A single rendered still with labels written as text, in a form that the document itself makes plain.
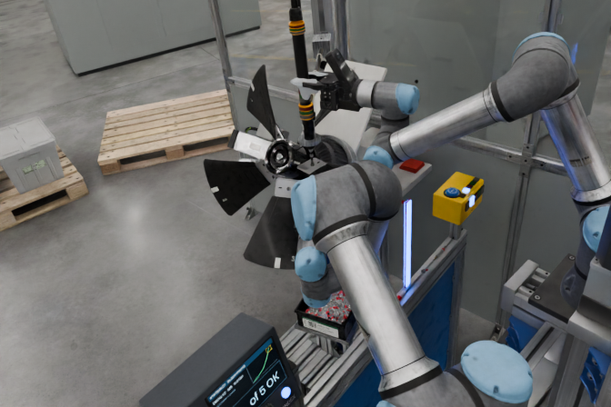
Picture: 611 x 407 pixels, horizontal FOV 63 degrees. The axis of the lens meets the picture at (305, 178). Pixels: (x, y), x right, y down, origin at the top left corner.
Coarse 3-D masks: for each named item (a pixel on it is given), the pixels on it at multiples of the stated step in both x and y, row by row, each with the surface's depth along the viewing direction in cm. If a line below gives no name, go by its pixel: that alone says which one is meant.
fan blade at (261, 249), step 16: (272, 208) 160; (288, 208) 161; (272, 224) 160; (288, 224) 160; (256, 240) 160; (272, 240) 159; (288, 240) 159; (256, 256) 159; (272, 256) 159; (288, 256) 159
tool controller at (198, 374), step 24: (216, 336) 100; (240, 336) 97; (264, 336) 96; (192, 360) 95; (216, 360) 93; (240, 360) 92; (264, 360) 96; (168, 384) 91; (192, 384) 89; (216, 384) 89; (240, 384) 92; (264, 384) 96; (288, 384) 101
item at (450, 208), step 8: (456, 176) 166; (464, 176) 165; (472, 176) 165; (448, 184) 162; (456, 184) 162; (464, 184) 161; (480, 184) 161; (440, 192) 159; (464, 192) 158; (472, 192) 158; (440, 200) 158; (448, 200) 156; (456, 200) 155; (464, 200) 155; (480, 200) 166; (440, 208) 160; (448, 208) 158; (456, 208) 155; (464, 208) 156; (472, 208) 162; (440, 216) 162; (448, 216) 159; (456, 216) 157; (464, 216) 158
